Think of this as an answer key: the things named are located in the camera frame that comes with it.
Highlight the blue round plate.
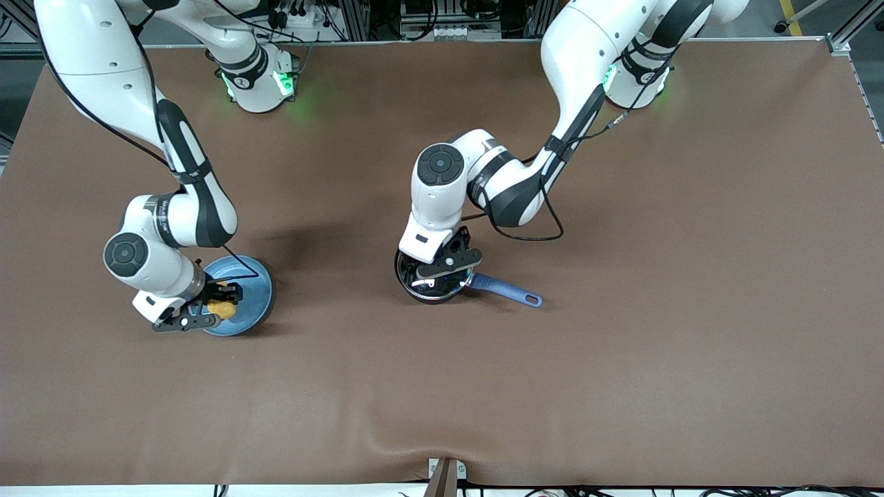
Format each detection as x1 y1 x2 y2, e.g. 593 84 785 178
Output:
197 255 274 338

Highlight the black pot blue handle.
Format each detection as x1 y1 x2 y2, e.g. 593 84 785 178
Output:
394 245 544 309

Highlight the glass lid blue knob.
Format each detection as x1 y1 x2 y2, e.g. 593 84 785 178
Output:
397 252 474 302

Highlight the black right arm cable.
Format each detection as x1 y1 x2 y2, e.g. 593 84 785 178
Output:
38 0 262 284

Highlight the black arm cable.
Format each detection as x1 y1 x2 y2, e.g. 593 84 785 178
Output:
38 0 262 284
477 109 631 242

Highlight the aluminium frame post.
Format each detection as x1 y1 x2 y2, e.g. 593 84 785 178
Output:
342 0 371 41

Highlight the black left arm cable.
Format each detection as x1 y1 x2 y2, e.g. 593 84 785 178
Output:
477 109 631 242

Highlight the brown table mat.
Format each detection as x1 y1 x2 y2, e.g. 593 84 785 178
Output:
0 38 884 487

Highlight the metal table clamp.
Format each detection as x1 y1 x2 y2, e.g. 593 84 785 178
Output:
427 457 468 497

